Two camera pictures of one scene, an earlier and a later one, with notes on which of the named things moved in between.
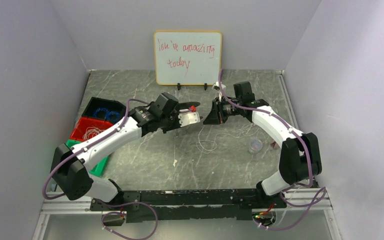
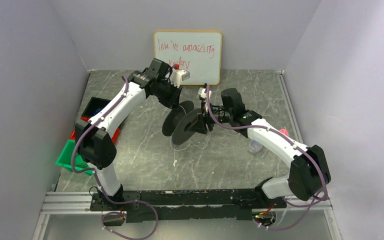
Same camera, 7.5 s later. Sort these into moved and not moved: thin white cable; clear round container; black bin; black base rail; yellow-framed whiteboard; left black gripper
Moved: thin white cable; left black gripper
Not moved: clear round container; black base rail; yellow-framed whiteboard; black bin
